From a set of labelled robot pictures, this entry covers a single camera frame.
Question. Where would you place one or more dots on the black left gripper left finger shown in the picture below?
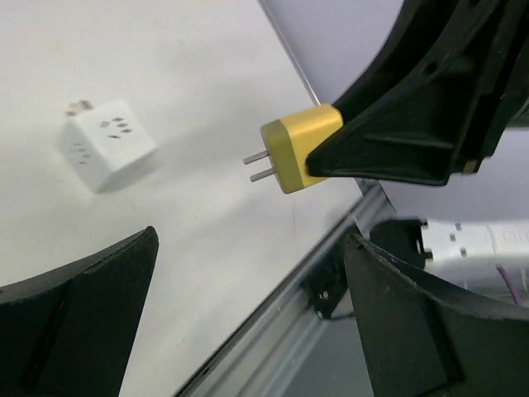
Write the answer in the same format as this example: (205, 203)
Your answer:
(70, 330)

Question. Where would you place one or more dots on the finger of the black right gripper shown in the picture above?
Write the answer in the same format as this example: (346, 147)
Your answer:
(416, 29)
(387, 141)

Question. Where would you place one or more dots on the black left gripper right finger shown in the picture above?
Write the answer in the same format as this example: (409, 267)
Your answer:
(423, 336)

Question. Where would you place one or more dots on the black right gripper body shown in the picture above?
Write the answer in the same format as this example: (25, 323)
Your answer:
(479, 65)

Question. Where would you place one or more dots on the yellow two-port USB charger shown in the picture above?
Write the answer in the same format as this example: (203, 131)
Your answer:
(289, 140)

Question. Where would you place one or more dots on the white cube socket adapter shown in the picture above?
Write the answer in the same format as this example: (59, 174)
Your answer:
(106, 145)

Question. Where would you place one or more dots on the aluminium table frame rail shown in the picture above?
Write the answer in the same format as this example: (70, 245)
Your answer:
(283, 348)

